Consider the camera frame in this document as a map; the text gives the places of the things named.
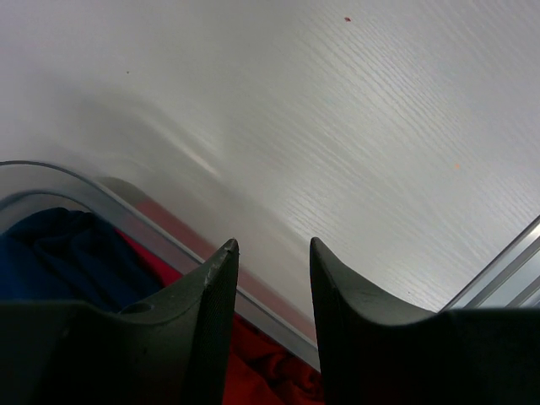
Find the grey plastic bin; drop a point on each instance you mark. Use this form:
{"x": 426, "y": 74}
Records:
{"x": 31, "y": 186}

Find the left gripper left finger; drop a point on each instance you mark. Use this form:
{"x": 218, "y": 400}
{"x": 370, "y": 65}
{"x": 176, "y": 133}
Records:
{"x": 170, "y": 348}

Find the blue rolled t shirt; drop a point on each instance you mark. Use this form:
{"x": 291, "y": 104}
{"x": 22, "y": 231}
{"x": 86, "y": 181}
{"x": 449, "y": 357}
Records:
{"x": 61, "y": 254}

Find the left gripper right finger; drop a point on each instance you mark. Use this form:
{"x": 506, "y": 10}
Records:
{"x": 375, "y": 348}

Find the dark red rolled t shirt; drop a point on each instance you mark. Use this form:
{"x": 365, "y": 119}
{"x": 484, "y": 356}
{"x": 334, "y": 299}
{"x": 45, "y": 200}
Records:
{"x": 260, "y": 370}

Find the aluminium rail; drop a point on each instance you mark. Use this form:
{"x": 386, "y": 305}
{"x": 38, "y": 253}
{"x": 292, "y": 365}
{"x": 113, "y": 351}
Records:
{"x": 511, "y": 280}

